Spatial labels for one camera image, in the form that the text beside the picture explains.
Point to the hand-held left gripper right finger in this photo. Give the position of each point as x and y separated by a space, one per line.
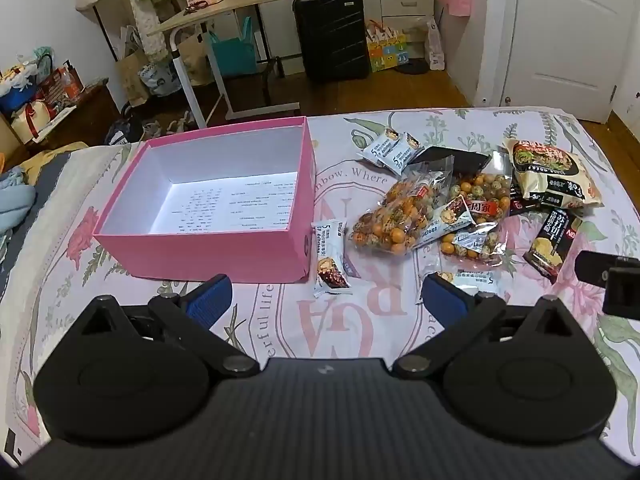
442 300

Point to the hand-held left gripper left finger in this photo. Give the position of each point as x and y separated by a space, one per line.
210 296

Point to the white snack bar packet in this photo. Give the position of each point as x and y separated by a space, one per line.
409 152
470 280
377 149
445 220
330 260

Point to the pink cardboard box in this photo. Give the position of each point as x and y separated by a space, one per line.
200 255

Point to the black potato chip packet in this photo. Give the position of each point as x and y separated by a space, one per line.
552 242

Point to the clear bag of coated peanuts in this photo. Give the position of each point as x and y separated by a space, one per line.
390 220
487 187

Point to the dark red snack packet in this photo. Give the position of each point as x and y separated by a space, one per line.
522 202

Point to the beige instant noodle packet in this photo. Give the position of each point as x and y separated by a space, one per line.
550 170

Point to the floral bedsheet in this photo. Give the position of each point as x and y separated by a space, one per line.
350 325

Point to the black smartphone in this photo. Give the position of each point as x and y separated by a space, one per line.
465 160

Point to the grey slippers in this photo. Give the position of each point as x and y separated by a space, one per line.
181 121

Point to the grey blanket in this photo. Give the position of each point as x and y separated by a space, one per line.
35 240

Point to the black shoes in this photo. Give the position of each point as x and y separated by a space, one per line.
122 127

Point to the yellow cloth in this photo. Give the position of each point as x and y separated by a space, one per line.
50 160

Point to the light blue cloth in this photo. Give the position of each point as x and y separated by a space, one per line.
15 200

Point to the wooden nightstand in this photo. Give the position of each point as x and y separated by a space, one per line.
85 115

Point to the patterned white bag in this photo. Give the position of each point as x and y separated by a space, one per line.
159 79

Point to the dark slippers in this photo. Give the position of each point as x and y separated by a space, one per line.
415 66

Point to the brown paper bag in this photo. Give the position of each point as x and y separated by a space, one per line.
131 72

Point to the teal shopping bag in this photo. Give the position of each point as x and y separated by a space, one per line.
232 52

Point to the white gift box red ribbon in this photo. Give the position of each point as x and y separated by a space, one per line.
30 120

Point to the white plastic bag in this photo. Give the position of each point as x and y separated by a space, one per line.
435 45

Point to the colourful gift bag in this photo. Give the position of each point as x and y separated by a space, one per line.
387 50

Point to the white door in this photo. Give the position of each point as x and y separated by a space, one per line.
565 30

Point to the blue box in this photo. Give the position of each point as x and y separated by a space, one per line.
17 96

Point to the black suitcase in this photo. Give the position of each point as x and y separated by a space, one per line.
330 35

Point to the wooden desk with white legs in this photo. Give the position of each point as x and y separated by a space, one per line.
235 5

